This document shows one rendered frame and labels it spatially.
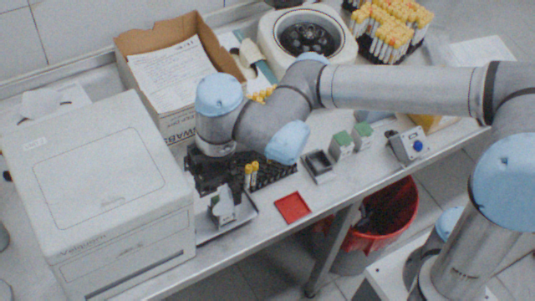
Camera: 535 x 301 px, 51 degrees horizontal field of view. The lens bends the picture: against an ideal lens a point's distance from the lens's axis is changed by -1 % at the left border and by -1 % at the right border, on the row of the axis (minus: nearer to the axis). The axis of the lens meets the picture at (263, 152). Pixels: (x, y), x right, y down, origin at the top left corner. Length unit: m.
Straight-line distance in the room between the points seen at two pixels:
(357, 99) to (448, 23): 1.03
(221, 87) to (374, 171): 0.66
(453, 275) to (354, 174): 0.56
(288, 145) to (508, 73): 0.33
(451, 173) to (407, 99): 1.79
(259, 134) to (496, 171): 0.36
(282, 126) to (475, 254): 0.35
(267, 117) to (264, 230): 0.49
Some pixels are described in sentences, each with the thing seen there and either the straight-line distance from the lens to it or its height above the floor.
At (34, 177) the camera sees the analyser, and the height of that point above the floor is 1.17.
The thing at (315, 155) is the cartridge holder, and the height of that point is 0.90.
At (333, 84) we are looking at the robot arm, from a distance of 0.93.
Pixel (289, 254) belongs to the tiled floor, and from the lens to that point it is 2.27.
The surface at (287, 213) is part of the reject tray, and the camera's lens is 1.35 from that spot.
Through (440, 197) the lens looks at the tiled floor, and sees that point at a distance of 2.57.
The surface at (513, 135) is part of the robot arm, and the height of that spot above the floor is 1.55.
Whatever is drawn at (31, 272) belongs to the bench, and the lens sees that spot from 1.33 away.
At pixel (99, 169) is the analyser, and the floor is 1.17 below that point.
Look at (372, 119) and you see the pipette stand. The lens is 1.52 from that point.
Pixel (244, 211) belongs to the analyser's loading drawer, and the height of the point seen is 0.91.
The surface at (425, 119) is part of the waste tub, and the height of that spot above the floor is 0.92.
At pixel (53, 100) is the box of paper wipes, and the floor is 0.97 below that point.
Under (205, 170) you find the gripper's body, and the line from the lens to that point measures 1.05.
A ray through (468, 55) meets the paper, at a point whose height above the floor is 0.89.
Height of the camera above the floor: 2.06
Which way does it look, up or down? 56 degrees down
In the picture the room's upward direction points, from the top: 9 degrees clockwise
